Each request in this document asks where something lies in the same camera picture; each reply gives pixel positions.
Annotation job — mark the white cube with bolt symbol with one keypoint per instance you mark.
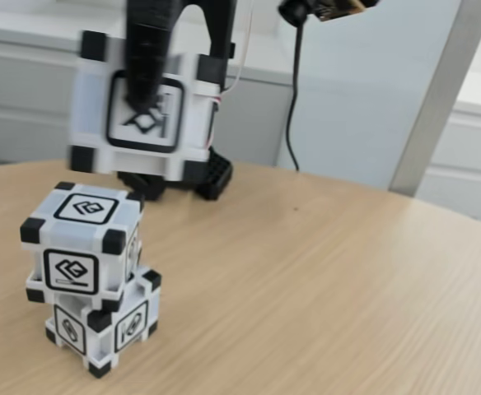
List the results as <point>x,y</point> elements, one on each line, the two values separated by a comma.
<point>129,327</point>

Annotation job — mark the white cube with diamond symbol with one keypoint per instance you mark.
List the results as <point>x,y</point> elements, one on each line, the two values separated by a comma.
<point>86,207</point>

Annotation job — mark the camera board on black mount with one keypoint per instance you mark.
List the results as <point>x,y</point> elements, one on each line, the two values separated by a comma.
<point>306,8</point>

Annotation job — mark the white low cabinet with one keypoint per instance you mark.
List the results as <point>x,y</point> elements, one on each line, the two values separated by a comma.
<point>471,144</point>

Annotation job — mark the white cube with XR symbol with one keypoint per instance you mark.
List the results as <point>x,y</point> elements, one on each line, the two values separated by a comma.
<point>96,107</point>

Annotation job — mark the white cabinet with drawers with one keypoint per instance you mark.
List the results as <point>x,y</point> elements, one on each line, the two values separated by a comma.
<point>26,103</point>

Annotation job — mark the grey metal frame post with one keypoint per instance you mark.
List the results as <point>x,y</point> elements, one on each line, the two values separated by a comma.
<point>441,94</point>

